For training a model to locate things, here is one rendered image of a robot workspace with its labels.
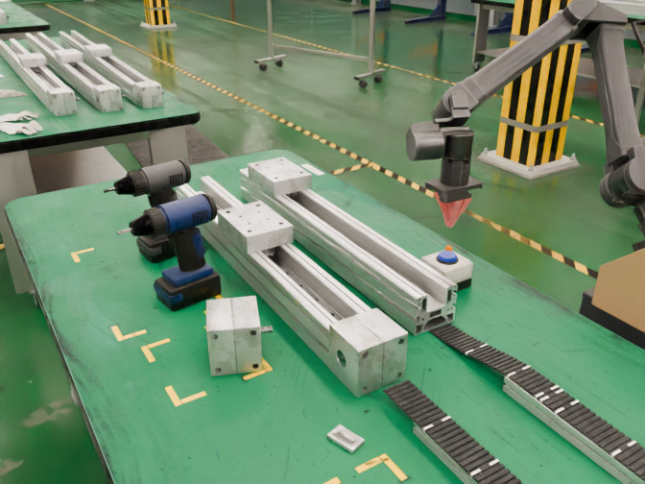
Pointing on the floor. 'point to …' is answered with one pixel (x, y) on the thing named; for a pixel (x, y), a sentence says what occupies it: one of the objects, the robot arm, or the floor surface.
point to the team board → (326, 52)
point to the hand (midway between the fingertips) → (449, 223)
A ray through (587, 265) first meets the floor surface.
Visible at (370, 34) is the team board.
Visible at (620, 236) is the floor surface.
